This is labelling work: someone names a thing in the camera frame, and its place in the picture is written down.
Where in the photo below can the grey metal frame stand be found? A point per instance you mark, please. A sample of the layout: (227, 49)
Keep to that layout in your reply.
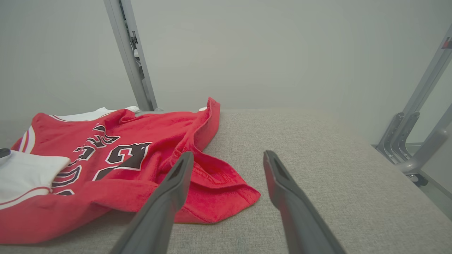
(420, 95)

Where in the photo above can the grey metal post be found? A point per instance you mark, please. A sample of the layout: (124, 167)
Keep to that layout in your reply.
(122, 46)

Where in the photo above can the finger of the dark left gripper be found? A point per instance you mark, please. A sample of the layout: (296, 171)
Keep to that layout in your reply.
(4, 152)

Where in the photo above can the red basketball jersey white sleeves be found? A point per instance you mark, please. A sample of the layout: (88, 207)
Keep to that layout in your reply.
(152, 130)

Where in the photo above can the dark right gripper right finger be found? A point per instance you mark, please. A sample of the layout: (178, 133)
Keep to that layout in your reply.
(296, 218)

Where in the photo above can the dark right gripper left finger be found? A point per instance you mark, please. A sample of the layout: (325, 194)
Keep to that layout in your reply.
(159, 215)

